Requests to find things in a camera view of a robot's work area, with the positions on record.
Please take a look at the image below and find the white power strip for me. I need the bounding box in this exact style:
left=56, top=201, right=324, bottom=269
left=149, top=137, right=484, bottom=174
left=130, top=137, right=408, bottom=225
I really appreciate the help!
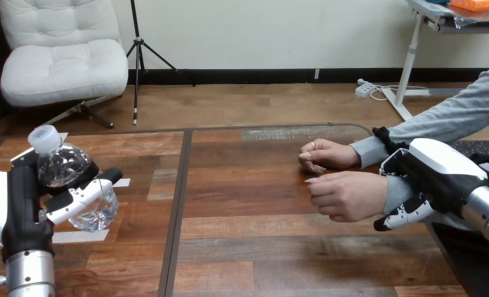
left=354, top=80, right=377, bottom=99

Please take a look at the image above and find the black speckled floor mat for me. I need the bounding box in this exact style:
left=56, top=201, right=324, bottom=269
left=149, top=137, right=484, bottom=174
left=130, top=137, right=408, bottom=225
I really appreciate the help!
left=427, top=139, right=489, bottom=297

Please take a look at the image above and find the black tripod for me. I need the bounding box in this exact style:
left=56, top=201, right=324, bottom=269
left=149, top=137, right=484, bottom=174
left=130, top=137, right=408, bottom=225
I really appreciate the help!
left=125, top=0, right=197, bottom=126

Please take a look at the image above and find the person's hand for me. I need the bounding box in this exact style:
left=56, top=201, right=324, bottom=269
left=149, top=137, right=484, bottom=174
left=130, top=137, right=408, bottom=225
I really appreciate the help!
left=304, top=171, right=389, bottom=224
left=298, top=138, right=362, bottom=174

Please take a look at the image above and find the white cushioned chair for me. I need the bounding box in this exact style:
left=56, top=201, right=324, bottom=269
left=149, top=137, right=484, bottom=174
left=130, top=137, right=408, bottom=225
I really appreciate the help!
left=0, top=0, right=129, bottom=129

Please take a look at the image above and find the white desk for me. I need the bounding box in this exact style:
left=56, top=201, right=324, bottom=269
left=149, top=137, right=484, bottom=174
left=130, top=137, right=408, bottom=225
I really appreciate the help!
left=381, top=0, right=489, bottom=122

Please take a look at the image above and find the orange thing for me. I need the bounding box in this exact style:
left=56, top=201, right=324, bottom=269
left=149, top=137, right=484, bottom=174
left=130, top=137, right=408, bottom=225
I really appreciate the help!
left=449, top=0, right=489, bottom=12

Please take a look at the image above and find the clear water bottle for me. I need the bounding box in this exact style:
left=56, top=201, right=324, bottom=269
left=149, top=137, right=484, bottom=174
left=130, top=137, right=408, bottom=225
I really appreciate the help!
left=27, top=124, right=120, bottom=234

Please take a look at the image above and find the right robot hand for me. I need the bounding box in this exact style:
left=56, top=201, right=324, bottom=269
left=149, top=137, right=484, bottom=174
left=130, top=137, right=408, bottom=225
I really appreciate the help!
left=373, top=138, right=489, bottom=233

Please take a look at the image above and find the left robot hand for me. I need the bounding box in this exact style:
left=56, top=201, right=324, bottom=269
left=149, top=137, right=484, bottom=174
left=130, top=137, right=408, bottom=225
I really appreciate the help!
left=0, top=147, right=124, bottom=263

